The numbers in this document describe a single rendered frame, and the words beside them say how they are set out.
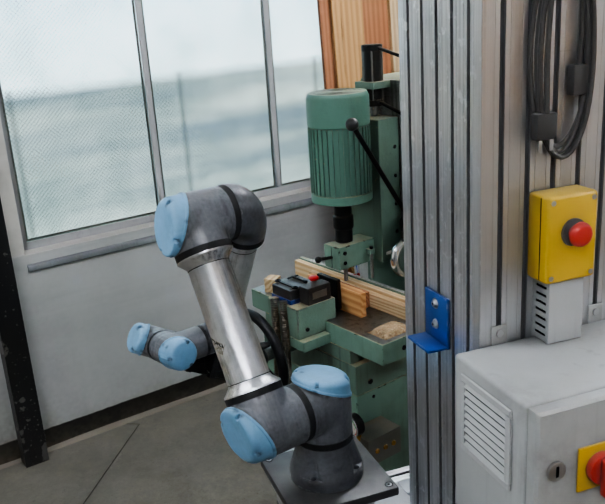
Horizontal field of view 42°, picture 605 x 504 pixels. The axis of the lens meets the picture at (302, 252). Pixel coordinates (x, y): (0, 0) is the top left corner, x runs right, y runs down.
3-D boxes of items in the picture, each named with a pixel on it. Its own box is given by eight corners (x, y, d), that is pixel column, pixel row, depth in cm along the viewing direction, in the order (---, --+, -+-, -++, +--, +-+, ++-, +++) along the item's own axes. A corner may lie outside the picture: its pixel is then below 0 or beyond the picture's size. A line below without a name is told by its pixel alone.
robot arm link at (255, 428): (324, 439, 149) (228, 174, 155) (258, 469, 141) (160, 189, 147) (294, 444, 159) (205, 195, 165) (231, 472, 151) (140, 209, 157)
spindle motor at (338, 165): (299, 201, 228) (292, 93, 218) (345, 190, 238) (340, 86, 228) (338, 212, 214) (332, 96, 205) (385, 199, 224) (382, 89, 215)
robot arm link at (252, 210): (261, 164, 165) (225, 322, 196) (216, 173, 159) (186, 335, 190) (291, 196, 159) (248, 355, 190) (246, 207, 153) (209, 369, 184)
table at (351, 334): (226, 314, 243) (224, 296, 241) (304, 288, 260) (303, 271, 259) (356, 379, 197) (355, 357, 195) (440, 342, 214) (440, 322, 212)
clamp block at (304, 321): (268, 326, 225) (266, 296, 222) (305, 313, 232) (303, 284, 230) (300, 341, 213) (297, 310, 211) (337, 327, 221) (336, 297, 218)
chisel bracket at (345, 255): (325, 270, 232) (323, 243, 230) (360, 259, 240) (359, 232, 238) (341, 276, 227) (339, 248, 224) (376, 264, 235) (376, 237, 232)
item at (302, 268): (295, 274, 256) (294, 260, 255) (300, 273, 258) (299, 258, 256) (430, 325, 211) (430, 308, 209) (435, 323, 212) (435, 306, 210)
